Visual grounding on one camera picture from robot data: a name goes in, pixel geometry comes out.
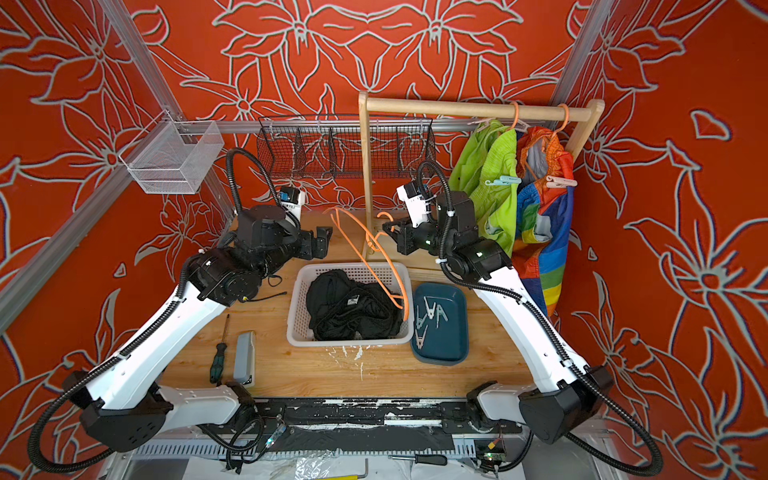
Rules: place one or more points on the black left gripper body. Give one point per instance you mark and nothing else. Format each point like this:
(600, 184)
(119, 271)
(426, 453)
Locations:
(306, 245)

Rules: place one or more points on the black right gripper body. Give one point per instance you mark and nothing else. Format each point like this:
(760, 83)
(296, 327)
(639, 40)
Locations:
(400, 237)

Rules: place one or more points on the black shorts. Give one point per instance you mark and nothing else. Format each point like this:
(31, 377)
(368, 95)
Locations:
(343, 309)

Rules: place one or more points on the light green clothespin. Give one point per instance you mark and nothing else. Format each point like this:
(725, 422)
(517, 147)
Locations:
(440, 315)

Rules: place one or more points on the lime green shorts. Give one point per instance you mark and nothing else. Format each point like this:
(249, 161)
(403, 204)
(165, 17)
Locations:
(490, 152)

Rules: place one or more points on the mint clothespin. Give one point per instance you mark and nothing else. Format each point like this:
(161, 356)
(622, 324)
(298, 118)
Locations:
(504, 180)

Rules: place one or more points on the orange hanger of green shorts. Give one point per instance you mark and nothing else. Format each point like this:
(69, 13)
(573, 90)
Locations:
(516, 117)

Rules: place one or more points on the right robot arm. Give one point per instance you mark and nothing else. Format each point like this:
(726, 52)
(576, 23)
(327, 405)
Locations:
(567, 391)

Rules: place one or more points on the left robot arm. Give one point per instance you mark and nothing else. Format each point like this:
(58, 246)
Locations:
(121, 404)

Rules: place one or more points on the rainbow striped shorts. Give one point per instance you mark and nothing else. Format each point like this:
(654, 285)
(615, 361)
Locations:
(544, 217)

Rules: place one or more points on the orange hanger of rainbow shorts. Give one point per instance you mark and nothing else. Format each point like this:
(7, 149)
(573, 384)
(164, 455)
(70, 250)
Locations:
(565, 120)

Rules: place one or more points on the white plastic basket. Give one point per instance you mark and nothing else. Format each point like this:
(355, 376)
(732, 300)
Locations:
(397, 281)

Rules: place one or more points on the clothespin in tray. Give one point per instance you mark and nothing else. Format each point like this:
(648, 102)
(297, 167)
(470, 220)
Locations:
(420, 337)
(430, 308)

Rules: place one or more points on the teal plastic tray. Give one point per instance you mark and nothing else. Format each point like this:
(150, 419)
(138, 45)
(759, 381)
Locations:
(449, 344)

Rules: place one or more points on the grey rectangular block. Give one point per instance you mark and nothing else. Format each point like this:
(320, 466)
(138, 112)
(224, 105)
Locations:
(244, 364)

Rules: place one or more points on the wooden clothes rack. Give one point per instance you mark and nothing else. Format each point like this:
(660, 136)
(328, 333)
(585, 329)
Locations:
(457, 117)

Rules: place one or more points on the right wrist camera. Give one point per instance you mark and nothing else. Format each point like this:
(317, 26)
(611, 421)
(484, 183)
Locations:
(415, 203)

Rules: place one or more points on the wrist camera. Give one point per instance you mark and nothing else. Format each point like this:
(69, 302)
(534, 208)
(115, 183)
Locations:
(292, 198)
(415, 203)

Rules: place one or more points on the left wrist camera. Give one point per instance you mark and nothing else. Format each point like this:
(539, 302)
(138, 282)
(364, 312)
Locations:
(292, 198)

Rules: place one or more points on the black wire wall basket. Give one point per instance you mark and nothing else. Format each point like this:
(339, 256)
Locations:
(325, 147)

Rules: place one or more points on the green handled screwdriver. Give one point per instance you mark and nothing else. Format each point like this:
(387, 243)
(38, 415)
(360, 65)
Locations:
(217, 364)

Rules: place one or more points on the clear acrylic wall bin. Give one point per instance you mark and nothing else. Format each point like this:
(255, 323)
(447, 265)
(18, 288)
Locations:
(174, 157)

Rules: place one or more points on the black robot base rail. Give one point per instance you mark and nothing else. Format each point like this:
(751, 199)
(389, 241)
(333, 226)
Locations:
(357, 425)

